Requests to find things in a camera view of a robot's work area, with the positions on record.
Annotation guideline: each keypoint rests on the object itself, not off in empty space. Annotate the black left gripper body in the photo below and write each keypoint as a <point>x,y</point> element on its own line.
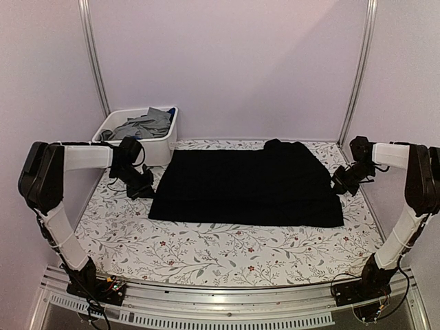
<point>131,177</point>

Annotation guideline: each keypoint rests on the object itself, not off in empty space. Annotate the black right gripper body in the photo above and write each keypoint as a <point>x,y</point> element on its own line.
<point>357,174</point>

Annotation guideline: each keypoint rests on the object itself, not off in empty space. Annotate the black t-shirt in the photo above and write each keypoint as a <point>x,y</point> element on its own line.
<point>281,184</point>

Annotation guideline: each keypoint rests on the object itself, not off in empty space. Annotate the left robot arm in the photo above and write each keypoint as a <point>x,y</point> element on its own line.
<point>41,184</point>

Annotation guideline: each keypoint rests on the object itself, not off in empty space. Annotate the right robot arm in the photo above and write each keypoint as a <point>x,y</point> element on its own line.
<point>421,195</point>

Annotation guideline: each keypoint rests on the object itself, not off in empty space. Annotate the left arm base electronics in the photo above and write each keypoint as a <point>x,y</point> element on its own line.
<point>109,291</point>

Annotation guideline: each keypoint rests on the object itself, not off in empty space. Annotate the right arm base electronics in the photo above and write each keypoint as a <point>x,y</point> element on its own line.
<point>361,295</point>

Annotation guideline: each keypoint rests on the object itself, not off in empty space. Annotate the white plastic laundry bin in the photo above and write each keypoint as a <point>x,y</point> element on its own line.
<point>156,151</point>

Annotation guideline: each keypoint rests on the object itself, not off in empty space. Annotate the floral tablecloth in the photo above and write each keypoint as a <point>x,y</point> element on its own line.
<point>117,233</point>

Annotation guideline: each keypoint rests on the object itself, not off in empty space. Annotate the grey garment in bin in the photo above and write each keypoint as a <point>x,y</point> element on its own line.
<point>154,124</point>

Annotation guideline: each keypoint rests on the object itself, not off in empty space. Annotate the blue garment in bin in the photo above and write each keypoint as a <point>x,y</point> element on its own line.
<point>172,111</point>

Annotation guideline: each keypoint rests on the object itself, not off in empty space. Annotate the right aluminium frame post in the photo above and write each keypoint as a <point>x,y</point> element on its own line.
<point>367,37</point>

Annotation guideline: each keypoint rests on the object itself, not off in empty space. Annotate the aluminium frame post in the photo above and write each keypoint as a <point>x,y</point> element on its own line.
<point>90,43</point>
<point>367,37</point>

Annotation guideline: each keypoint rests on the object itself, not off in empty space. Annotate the aluminium front rail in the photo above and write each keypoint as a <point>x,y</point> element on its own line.
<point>149,305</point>

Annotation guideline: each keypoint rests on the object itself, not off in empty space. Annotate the left aluminium frame post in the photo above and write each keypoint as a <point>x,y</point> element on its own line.
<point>90,43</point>

